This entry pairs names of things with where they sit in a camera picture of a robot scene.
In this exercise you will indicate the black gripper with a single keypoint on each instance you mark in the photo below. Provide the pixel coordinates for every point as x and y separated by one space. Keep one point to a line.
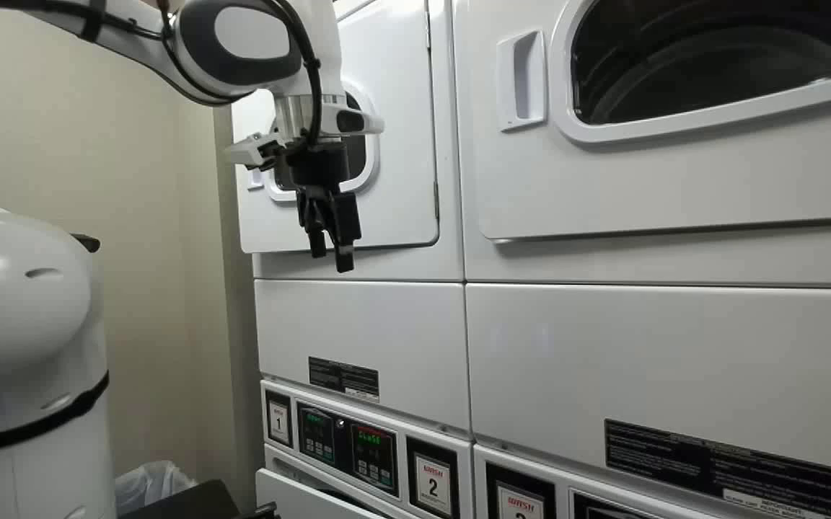
319 163

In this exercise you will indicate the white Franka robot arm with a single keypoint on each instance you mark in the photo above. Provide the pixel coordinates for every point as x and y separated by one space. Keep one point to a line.
20 318

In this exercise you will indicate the white stacked dryer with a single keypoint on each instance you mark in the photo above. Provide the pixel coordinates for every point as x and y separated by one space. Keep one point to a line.
675 357
359 326

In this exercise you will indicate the white dryer door with window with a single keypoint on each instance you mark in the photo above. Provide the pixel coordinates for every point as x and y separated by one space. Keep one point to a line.
401 145
723 184
290 499

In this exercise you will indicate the black warning label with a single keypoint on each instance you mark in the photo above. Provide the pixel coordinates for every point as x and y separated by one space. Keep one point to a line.
345 377
723 472

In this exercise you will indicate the black placard number 1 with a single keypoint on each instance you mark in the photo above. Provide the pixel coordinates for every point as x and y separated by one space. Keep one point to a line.
277 419

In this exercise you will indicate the black dryer control panel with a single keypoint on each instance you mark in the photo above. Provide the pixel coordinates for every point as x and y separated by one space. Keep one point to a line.
348 447
607 509

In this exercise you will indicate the black placard number 2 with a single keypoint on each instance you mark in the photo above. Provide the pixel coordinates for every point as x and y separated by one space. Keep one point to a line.
434 479

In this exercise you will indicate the black perforated mounting board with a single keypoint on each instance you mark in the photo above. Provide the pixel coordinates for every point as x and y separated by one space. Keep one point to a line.
195 504

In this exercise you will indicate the clear plastic trash bag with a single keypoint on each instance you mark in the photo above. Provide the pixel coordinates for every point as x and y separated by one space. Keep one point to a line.
150 486

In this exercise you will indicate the black placard number 3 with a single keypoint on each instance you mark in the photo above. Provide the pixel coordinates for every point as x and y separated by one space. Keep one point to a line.
521 499

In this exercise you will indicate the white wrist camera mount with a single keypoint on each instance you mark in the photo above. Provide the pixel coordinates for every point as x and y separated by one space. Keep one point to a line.
258 152

